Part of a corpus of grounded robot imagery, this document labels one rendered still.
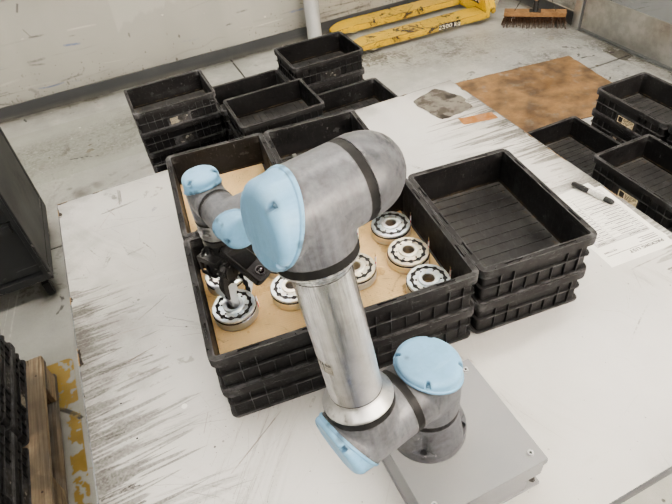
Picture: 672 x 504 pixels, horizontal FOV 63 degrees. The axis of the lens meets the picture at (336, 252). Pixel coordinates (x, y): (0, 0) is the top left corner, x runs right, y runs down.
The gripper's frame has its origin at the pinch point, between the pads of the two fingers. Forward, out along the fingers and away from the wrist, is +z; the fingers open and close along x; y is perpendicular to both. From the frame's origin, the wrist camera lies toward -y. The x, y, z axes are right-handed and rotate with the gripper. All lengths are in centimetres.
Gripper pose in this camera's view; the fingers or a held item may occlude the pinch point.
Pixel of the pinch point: (244, 298)
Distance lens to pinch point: 132.3
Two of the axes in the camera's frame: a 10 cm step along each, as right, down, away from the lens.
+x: -5.3, 6.2, -5.8
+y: -8.4, -3.1, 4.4
